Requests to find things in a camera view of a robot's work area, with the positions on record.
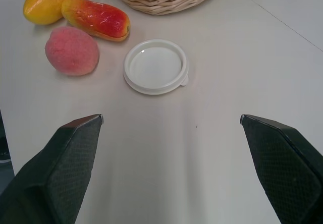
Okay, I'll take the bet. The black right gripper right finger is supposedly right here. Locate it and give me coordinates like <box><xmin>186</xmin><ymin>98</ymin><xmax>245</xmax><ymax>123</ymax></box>
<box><xmin>240</xmin><ymin>114</ymin><xmax>323</xmax><ymax>224</ymax></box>

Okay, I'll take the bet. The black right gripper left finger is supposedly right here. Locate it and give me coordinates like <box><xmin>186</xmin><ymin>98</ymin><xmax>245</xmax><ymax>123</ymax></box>
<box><xmin>0</xmin><ymin>114</ymin><xmax>104</xmax><ymax>224</ymax></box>

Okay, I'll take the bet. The pink fuzzy peach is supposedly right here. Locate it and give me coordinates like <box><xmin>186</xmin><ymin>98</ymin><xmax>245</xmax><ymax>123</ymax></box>
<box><xmin>44</xmin><ymin>27</ymin><xmax>100</xmax><ymax>77</ymax></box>

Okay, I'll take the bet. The white round plastic lid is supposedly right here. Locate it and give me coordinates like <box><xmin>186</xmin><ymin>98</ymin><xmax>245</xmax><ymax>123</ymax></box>
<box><xmin>123</xmin><ymin>39</ymin><xmax>190</xmax><ymax>95</ymax></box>

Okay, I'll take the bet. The red yellow oblong papaya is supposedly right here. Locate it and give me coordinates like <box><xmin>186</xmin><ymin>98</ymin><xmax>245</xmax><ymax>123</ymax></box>
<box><xmin>61</xmin><ymin>0</ymin><xmax>131</xmax><ymax>42</ymax></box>

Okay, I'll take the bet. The yellow orange mango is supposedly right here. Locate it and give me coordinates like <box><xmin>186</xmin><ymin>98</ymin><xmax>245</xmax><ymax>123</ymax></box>
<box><xmin>23</xmin><ymin>0</ymin><xmax>84</xmax><ymax>26</ymax></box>

